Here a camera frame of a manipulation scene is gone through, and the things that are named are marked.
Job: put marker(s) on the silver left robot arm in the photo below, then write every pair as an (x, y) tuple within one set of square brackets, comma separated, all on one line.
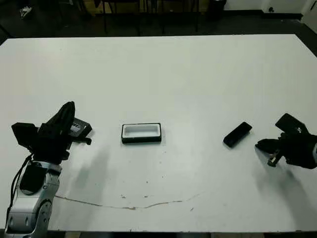
[(27, 205)]

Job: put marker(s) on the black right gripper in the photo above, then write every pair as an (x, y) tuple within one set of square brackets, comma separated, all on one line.
[(297, 151)]

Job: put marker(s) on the black box lid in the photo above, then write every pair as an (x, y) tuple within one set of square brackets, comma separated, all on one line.
[(83, 127)]

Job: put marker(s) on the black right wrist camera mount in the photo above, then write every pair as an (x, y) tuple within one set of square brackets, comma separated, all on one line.
[(291, 124)]

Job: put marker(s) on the black metal chair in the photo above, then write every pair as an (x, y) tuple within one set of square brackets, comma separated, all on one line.
[(197, 19), (105, 19)]

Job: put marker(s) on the white cabinet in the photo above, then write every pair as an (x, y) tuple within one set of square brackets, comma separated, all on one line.
[(310, 12)]

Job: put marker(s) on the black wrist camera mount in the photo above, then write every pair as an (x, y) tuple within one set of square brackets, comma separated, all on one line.
[(24, 135), (291, 124)]

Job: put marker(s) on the black waste bin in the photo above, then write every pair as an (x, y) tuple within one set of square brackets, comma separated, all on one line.
[(216, 7)]

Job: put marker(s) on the black box with white insert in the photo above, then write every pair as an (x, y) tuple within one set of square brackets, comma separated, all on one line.
[(141, 131)]

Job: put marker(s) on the white sneaker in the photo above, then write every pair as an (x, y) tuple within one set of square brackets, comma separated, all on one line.
[(25, 12)]

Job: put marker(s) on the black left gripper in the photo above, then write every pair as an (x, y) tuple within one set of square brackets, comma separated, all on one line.
[(49, 148)]

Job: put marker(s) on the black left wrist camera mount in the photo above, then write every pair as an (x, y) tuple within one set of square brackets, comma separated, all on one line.
[(24, 135)]

